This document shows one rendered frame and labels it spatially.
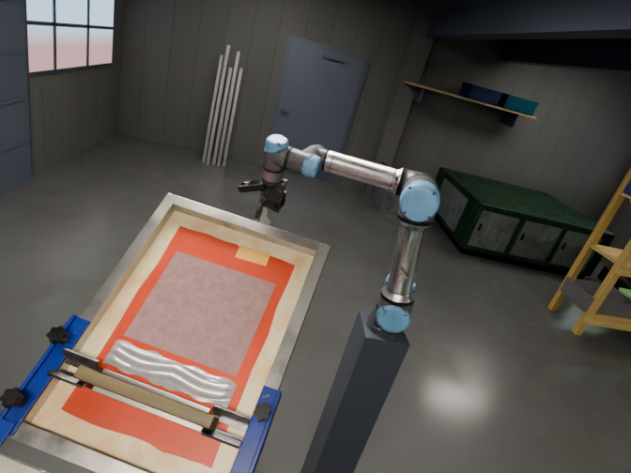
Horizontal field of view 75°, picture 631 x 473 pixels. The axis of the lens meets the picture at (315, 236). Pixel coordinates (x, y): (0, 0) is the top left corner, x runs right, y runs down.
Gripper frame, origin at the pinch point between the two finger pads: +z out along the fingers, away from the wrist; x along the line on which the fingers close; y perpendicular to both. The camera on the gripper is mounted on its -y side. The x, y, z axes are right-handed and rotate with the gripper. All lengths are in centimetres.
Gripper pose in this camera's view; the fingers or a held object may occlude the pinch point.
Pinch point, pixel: (261, 220)
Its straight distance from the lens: 156.9
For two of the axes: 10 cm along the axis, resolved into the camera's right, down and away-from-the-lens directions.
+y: 9.5, 3.1, -0.9
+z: -1.7, 7.3, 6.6
